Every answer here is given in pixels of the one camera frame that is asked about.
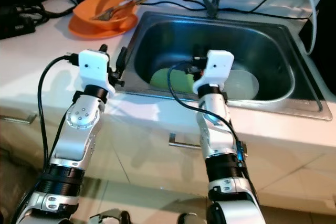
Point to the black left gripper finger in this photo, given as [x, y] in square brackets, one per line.
[122, 59]

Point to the orange plastic plate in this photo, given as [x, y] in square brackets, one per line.
[81, 30]

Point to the orange plastic bowl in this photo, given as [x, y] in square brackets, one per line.
[86, 9]

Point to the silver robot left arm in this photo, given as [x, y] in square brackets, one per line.
[81, 129]

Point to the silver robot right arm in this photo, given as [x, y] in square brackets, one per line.
[212, 124]

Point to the stainless steel sink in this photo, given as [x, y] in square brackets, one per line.
[189, 35]

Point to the green plate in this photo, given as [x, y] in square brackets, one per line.
[165, 80]

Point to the translucent white bowl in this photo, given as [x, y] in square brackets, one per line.
[244, 85]

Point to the black power strip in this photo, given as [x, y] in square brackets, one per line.
[16, 24]

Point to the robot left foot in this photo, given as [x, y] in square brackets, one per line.
[110, 216]

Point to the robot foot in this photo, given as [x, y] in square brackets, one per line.
[110, 216]
[190, 219]

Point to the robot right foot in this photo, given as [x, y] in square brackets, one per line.
[190, 219]

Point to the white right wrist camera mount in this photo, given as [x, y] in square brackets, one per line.
[219, 66]

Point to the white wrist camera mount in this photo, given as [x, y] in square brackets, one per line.
[219, 66]
[95, 69]

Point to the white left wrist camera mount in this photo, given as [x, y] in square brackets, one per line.
[95, 69]

